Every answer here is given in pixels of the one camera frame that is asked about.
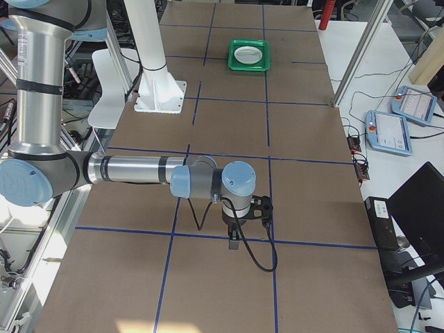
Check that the upper orange black connector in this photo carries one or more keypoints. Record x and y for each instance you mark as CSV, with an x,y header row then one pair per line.
x,y
354,143

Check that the lower orange black connector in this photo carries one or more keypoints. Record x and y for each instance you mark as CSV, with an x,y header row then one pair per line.
x,y
361,170

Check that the teach pendant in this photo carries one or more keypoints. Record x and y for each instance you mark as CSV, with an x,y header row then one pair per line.
x,y
416,106
388,133

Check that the wooden beam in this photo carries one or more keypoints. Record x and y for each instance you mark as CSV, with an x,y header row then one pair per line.
x,y
430,63

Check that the white round plate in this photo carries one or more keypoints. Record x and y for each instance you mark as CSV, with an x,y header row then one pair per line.
x,y
248,55

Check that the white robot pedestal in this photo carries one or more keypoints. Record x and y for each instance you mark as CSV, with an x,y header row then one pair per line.
x,y
159,91

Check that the black laptop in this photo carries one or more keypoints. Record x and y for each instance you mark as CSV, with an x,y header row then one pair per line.
x,y
417,207

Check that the black box device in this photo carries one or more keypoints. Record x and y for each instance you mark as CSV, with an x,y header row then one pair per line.
x,y
381,224

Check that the green plastic tray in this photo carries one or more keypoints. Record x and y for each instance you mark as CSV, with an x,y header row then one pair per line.
x,y
262,66

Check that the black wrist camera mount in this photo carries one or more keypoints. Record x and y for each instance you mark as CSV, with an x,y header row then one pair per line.
x,y
261,208

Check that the near teach pendant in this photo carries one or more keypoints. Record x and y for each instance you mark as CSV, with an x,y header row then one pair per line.
x,y
388,133

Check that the red cylinder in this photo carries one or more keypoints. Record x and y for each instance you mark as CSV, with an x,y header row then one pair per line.
x,y
326,14

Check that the far teach pendant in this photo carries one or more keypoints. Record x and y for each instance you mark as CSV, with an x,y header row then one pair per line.
x,y
416,106

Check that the orange black connector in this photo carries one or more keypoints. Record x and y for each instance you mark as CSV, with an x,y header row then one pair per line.
x,y
361,170
354,143

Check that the aluminium frame post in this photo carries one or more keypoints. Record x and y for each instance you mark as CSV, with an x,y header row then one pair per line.
x,y
376,19

